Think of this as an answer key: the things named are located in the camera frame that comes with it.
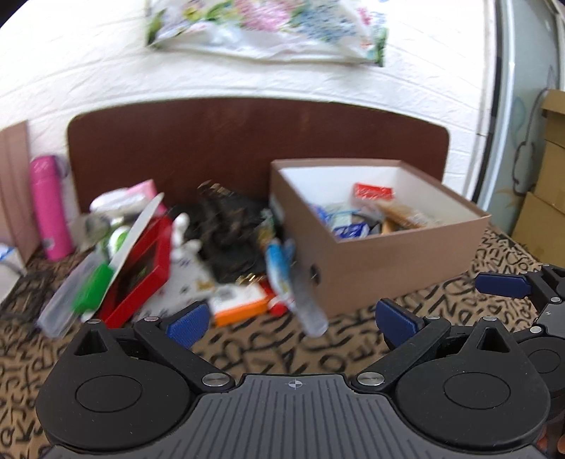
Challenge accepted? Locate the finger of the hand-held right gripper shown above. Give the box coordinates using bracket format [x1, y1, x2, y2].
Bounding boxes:
[476, 264, 565, 310]

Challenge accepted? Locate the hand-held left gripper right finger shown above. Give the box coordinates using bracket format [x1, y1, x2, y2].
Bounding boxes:
[352, 299, 515, 393]

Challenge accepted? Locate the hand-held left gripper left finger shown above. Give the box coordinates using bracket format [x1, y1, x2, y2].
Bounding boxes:
[73, 301, 234, 393]

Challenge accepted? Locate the red shallow box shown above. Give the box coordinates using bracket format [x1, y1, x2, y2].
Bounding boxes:
[97, 216, 173, 328]

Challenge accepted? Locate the brown cardboard storage box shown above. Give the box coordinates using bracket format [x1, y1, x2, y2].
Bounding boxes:
[269, 160, 492, 317]

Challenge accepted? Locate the white printed paper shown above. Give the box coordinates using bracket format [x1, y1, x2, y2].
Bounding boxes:
[163, 256, 221, 310]

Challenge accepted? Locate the orange white box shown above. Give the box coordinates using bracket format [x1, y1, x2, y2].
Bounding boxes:
[207, 282, 272, 327]

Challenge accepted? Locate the letter printed cloth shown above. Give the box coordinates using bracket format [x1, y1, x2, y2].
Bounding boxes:
[0, 225, 565, 459]

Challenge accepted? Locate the white figurine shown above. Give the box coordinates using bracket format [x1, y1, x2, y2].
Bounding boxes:
[170, 213, 201, 261]

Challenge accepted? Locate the clear plastic packet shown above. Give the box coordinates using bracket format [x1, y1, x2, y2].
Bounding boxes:
[287, 240, 329, 336]

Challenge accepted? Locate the black cloth bag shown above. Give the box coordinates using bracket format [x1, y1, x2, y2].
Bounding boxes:
[185, 183, 276, 283]

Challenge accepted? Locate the green plastic item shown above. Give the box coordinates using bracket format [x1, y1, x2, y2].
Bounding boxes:
[73, 262, 115, 314]

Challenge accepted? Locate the blue white tube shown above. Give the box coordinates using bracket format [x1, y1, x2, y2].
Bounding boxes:
[265, 238, 296, 305]

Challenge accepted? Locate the blue white packet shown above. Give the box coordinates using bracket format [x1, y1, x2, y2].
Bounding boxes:
[331, 223, 369, 239]

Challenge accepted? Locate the white flat lid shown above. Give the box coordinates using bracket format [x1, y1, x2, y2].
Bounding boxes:
[108, 192, 166, 283]

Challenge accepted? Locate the orange patterned wafer packet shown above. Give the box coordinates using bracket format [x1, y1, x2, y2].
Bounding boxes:
[375, 201, 442, 230]

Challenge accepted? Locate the green white bottle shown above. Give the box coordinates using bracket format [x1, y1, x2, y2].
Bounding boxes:
[108, 225, 132, 257]

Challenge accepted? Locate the clear plastic case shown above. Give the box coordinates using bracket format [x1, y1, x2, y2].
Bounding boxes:
[37, 251, 100, 338]

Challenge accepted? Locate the red foil packet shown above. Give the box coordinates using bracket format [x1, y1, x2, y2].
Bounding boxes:
[352, 183, 393, 201]

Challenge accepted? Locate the pink white packet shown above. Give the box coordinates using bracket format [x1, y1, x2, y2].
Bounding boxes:
[90, 180, 157, 213]

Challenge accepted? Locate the pink bottle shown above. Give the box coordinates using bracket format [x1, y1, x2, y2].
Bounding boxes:
[30, 154, 75, 261]

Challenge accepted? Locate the open cardboard box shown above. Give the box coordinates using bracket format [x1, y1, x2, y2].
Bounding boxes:
[541, 88, 565, 146]

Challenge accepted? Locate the dark brown wooden board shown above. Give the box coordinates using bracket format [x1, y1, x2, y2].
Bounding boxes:
[66, 98, 450, 213]

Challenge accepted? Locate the white item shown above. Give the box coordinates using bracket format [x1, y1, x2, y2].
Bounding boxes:
[0, 243, 25, 305]

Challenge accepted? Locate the glass door with drawing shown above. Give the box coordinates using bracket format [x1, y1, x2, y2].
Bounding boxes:
[479, 0, 565, 234]

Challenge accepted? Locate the light brown panel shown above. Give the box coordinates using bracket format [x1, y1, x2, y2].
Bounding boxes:
[0, 120, 40, 263]

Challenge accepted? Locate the floral plastic bag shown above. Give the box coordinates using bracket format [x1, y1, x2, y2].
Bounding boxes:
[145, 0, 389, 67]

